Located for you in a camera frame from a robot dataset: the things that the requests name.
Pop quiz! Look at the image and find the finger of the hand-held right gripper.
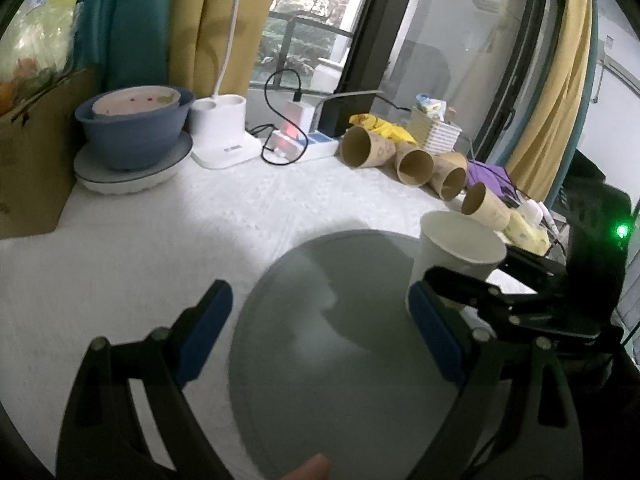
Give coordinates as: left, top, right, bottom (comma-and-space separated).
422, 266, 503, 313
500, 246, 568, 286

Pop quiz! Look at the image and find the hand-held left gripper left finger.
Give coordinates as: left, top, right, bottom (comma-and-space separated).
55, 279, 237, 480

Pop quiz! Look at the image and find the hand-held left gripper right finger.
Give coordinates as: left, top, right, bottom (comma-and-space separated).
406, 281, 585, 480

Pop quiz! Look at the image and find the white paper cup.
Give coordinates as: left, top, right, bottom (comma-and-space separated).
409, 211, 508, 318

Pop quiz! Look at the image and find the brown paper cup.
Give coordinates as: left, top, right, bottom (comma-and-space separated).
461, 182, 512, 231
340, 125, 397, 169
395, 142, 435, 187
430, 152, 469, 201

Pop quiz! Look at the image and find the person's left hand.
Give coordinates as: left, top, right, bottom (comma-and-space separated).
280, 454, 331, 480

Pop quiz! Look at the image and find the yellow tissue packet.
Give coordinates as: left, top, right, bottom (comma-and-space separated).
502, 209, 551, 256

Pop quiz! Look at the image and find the purple cloth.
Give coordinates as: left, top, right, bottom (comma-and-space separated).
465, 160, 522, 202

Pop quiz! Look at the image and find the round grey tray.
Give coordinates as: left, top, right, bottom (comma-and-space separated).
227, 230, 507, 480

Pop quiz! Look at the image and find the yellow curtain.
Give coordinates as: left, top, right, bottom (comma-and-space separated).
170, 0, 289, 102
505, 0, 599, 207

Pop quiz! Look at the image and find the white patterned basket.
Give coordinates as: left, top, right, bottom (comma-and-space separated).
407, 105, 463, 154

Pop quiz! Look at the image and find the white round plate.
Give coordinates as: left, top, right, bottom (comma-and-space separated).
73, 131, 194, 195

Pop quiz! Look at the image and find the yellow snack packet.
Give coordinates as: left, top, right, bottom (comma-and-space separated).
348, 114, 417, 144

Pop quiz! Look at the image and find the white desk lamp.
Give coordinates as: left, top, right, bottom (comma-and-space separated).
190, 0, 264, 170

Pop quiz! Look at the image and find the blue bowl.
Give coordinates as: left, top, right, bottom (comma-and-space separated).
75, 86, 195, 171

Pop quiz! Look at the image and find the white power strip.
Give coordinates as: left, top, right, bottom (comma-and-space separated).
245, 127, 340, 164

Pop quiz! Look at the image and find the black adapter box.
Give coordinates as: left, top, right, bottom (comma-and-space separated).
317, 90, 385, 137

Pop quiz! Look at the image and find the cardboard box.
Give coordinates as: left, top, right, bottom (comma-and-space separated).
0, 67, 98, 241

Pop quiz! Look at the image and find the white charger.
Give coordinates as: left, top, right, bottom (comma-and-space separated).
285, 100, 319, 134

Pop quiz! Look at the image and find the black balcony railing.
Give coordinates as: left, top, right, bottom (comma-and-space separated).
259, 10, 357, 97

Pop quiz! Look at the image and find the teal curtain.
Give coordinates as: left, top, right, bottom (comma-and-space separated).
36, 0, 187, 97

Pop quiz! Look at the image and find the clear plastic bag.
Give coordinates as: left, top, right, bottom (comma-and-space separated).
0, 0, 87, 117

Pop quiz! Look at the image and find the black cable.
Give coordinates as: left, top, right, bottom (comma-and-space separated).
263, 70, 310, 166

